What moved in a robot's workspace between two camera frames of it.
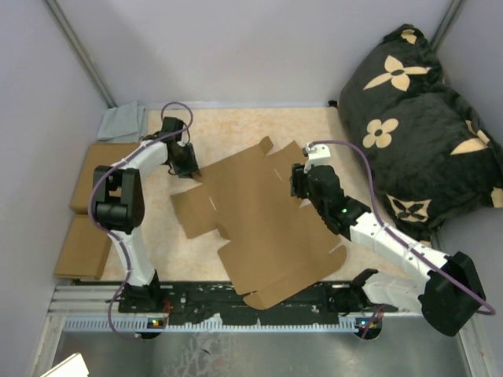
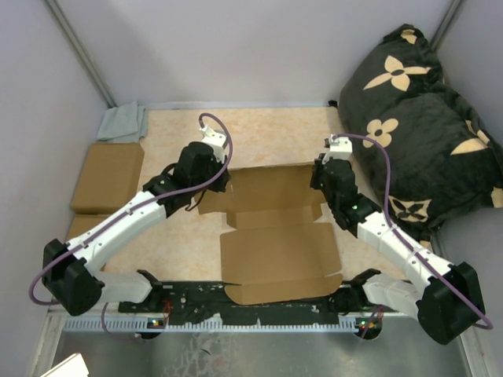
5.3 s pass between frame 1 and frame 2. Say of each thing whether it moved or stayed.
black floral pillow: stayed
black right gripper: moved
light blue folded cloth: stayed
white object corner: stayed
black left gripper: moved
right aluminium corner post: stayed
